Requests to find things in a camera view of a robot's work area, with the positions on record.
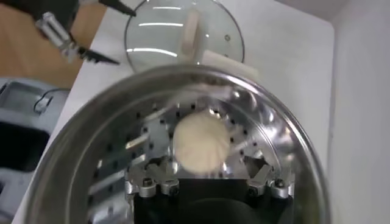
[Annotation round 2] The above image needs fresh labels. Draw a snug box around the stainless steel steamer basket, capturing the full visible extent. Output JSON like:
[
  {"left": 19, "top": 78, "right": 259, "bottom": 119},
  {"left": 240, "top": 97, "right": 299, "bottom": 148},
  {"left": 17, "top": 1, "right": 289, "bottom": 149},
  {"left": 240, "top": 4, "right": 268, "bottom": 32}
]
[{"left": 23, "top": 63, "right": 332, "bottom": 224}]

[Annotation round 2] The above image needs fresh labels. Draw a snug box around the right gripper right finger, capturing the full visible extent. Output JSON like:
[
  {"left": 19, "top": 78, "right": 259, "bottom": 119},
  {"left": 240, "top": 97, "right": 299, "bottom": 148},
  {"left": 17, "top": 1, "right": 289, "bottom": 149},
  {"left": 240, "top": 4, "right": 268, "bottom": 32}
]
[{"left": 246, "top": 164, "right": 296, "bottom": 201}]

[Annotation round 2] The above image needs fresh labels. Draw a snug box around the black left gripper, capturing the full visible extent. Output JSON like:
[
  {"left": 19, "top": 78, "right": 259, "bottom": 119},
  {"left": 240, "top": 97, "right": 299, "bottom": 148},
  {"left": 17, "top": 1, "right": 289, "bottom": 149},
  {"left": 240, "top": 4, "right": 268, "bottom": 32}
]
[{"left": 0, "top": 0, "right": 137, "bottom": 66}]

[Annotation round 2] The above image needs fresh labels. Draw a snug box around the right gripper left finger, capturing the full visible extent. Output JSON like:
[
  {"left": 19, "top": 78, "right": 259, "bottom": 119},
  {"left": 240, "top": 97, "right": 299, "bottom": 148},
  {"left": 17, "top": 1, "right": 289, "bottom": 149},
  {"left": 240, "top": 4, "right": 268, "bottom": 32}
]
[{"left": 124, "top": 160, "right": 181, "bottom": 199}]

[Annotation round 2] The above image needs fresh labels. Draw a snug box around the round glass pot lid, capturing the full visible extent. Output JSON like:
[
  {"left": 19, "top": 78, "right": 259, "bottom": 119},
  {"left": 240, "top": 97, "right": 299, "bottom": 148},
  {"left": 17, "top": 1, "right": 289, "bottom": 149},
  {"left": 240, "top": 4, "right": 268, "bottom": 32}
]
[{"left": 124, "top": 0, "right": 246, "bottom": 73}]

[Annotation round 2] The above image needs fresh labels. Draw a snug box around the white steamed baozi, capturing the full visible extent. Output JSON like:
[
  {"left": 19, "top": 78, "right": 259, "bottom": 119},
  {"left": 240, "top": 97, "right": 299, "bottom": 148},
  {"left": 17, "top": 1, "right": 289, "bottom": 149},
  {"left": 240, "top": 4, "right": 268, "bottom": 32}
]
[{"left": 172, "top": 110, "right": 232, "bottom": 177}]

